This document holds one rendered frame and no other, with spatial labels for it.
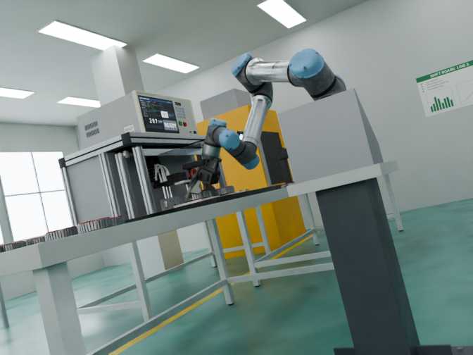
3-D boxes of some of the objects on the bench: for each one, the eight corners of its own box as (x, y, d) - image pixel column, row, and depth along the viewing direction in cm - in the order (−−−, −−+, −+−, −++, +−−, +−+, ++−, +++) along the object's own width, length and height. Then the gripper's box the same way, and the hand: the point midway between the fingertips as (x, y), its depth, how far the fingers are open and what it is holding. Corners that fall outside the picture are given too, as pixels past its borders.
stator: (214, 196, 184) (212, 188, 185) (200, 198, 175) (198, 190, 175) (193, 201, 190) (191, 194, 190) (179, 204, 180) (177, 196, 180)
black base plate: (281, 188, 211) (280, 184, 211) (217, 203, 154) (216, 196, 154) (205, 207, 233) (204, 203, 233) (124, 225, 176) (123, 220, 176)
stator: (239, 191, 205) (238, 184, 205) (226, 194, 196) (224, 186, 196) (222, 196, 211) (220, 189, 212) (207, 198, 202) (206, 191, 202)
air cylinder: (180, 207, 191) (178, 196, 191) (170, 209, 184) (167, 197, 185) (172, 209, 193) (169, 198, 194) (162, 212, 187) (159, 199, 187)
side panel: (124, 225, 177) (108, 152, 179) (119, 227, 175) (103, 152, 177) (79, 237, 190) (65, 168, 192) (74, 238, 188) (59, 168, 190)
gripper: (207, 158, 167) (196, 205, 171) (231, 158, 184) (220, 200, 188) (190, 153, 170) (179, 198, 174) (215, 152, 188) (205, 194, 192)
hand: (195, 197), depth 182 cm, fingers open, 14 cm apart
